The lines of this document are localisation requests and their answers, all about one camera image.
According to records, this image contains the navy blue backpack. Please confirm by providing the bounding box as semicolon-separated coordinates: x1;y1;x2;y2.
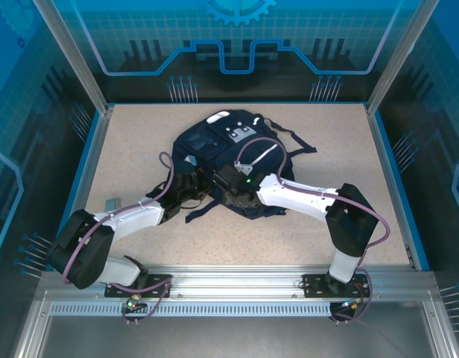
145;109;319;224

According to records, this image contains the blue table border strip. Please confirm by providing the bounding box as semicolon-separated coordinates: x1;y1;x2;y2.
371;107;432;271
61;107;104;224

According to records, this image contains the blue printed side panel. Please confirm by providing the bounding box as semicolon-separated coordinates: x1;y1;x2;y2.
378;0;459;325
0;0;104;299

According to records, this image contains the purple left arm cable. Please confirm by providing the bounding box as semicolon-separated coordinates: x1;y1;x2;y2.
61;151;175;326

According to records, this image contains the aluminium mounting rail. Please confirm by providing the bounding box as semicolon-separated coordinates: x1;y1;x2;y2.
38;263;437;304

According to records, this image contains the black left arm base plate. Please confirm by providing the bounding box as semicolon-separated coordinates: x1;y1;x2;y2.
104;273;175;299

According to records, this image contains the slotted grey cable duct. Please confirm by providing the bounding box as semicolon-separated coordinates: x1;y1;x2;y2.
49;301;344;318

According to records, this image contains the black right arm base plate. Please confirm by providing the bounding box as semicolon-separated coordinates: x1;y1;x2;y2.
301;273;376;299

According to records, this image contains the blue printed enclosure panel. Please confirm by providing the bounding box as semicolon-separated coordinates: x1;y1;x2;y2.
61;0;417;104

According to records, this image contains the aluminium frame post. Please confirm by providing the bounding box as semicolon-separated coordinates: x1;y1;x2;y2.
32;0;115;116
365;0;441;116

